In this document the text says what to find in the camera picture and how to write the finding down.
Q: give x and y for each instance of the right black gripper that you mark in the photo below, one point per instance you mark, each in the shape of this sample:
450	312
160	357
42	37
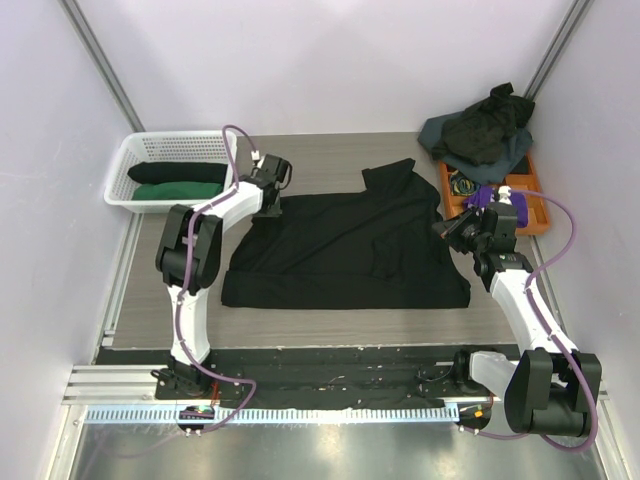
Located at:
451	229

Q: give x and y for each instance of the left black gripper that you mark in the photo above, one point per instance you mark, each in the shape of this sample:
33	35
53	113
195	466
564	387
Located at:
274	211

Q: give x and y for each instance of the black t shirt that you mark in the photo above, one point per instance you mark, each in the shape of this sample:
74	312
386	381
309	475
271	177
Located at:
169	172
374	249

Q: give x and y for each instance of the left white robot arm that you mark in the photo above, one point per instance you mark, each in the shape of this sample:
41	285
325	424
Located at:
189	259

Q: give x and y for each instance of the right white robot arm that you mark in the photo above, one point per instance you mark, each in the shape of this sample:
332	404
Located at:
552	390

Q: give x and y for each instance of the purple folded cloth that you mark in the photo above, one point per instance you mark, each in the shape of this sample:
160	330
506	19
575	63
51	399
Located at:
485	195

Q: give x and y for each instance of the blue yellow patterned cloth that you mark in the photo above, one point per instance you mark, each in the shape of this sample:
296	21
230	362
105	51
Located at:
462	186

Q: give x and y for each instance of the grey blue shirt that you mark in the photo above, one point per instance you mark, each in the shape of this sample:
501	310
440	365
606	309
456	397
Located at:
511	161

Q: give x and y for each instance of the orange compartment tray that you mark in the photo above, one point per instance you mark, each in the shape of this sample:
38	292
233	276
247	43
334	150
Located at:
538	217

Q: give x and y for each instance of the dark green crumpled shirt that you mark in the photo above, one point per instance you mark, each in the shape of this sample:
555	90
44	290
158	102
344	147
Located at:
477	135

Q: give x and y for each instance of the rolled green t shirt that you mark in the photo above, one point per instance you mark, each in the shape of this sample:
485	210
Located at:
177	191

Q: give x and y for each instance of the rolled black t shirt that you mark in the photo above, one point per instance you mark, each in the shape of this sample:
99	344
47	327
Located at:
169	172

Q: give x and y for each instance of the white plastic basket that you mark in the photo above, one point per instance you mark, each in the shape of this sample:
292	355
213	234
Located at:
211	146

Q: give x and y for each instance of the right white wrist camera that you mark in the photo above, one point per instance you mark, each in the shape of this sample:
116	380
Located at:
503	195

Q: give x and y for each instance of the right aluminium corner post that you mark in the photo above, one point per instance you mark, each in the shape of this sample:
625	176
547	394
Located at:
568	27

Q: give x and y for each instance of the aluminium corner post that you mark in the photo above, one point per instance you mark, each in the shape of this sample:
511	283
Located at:
92	45
568	27

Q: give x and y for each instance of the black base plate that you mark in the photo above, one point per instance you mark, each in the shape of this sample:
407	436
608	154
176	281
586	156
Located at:
313	378

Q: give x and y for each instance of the left aluminium corner post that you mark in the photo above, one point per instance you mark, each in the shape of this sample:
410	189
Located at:
92	45

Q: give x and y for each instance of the white slotted cable duct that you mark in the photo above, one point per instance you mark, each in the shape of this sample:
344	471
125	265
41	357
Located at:
205	415

